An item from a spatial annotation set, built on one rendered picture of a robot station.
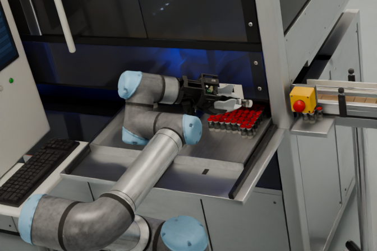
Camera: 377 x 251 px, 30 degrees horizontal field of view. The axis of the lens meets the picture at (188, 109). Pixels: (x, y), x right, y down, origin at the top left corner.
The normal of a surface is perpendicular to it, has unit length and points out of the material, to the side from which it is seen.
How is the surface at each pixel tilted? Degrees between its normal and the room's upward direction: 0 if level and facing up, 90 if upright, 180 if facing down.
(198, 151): 0
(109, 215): 48
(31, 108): 90
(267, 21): 90
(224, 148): 0
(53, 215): 29
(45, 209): 19
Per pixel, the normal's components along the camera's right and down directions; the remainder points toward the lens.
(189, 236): -0.07, -0.83
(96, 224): 0.26, -0.24
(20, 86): 0.88, 0.08
